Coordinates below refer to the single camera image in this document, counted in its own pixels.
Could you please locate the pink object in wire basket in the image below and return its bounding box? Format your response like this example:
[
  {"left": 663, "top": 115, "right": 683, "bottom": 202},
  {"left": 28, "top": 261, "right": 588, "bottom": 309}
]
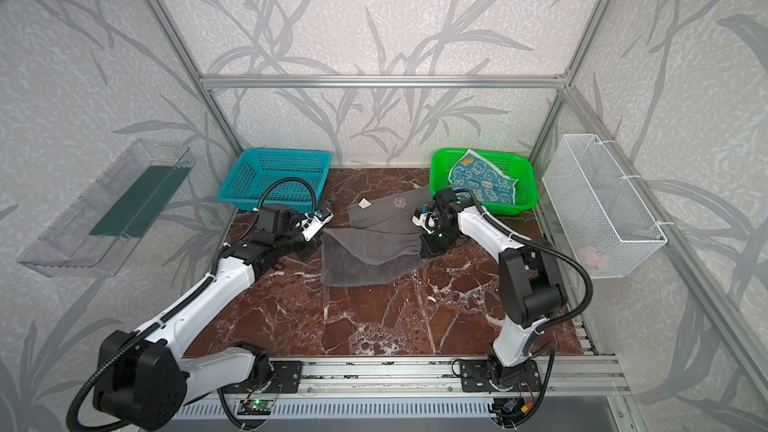
[{"left": 578, "top": 246, "right": 606, "bottom": 268}]

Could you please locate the green plastic basket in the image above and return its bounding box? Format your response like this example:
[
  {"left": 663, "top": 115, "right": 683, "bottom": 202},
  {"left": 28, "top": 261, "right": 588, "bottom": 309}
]
[{"left": 429, "top": 148, "right": 538, "bottom": 216}]

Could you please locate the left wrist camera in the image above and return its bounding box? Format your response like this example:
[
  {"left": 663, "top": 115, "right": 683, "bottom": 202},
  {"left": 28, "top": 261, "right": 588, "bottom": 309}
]
[{"left": 300, "top": 207, "right": 334, "bottom": 242}]

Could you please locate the blue patterned towel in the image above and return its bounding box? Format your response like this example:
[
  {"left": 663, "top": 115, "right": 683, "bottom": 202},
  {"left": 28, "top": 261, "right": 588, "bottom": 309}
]
[{"left": 448, "top": 149, "right": 517, "bottom": 205}]

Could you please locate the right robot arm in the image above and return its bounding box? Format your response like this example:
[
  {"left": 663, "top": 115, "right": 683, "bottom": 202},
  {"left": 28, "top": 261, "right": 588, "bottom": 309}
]
[{"left": 412, "top": 188, "right": 594, "bottom": 389}]

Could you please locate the right circuit board with wires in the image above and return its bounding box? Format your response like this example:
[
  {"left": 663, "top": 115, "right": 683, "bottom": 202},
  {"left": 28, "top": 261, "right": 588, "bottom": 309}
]
[{"left": 489, "top": 398, "right": 536, "bottom": 423}]

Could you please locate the clear acrylic wall shelf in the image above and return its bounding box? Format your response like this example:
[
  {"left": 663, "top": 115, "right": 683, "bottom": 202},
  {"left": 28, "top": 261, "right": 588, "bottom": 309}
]
[{"left": 18, "top": 139, "right": 196, "bottom": 278}]

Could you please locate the white wire mesh basket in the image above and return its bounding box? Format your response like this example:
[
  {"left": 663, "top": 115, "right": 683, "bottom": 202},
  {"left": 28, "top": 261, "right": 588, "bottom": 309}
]
[{"left": 543, "top": 134, "right": 667, "bottom": 279}]

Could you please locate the left green circuit board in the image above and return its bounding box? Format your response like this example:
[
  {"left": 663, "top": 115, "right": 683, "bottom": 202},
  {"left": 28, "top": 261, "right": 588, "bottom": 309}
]
[{"left": 237, "top": 399, "right": 275, "bottom": 416}]

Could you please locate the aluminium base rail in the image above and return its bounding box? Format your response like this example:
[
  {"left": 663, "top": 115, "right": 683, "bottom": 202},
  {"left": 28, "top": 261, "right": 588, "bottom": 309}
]
[{"left": 125, "top": 355, "right": 631, "bottom": 403}]

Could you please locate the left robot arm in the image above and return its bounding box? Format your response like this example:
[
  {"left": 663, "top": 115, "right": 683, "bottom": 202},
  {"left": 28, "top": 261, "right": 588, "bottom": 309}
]
[{"left": 66, "top": 204, "right": 333, "bottom": 431}]

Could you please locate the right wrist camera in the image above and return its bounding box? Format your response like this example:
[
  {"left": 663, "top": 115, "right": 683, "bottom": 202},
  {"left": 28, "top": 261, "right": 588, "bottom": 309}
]
[{"left": 412, "top": 205, "right": 437, "bottom": 233}]

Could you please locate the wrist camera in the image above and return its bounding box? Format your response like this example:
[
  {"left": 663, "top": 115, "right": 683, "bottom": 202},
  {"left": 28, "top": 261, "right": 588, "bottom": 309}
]
[
  {"left": 412, "top": 205, "right": 437, "bottom": 233},
  {"left": 300, "top": 207, "right": 334, "bottom": 242}
]

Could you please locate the grey terry towel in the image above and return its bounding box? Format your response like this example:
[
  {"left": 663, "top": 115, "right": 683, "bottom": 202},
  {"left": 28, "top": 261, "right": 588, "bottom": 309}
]
[{"left": 321, "top": 188, "right": 432, "bottom": 288}]

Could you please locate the teal plastic basket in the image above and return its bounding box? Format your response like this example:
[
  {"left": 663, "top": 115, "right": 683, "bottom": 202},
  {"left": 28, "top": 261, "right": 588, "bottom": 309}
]
[{"left": 216, "top": 148, "right": 333, "bottom": 215}]

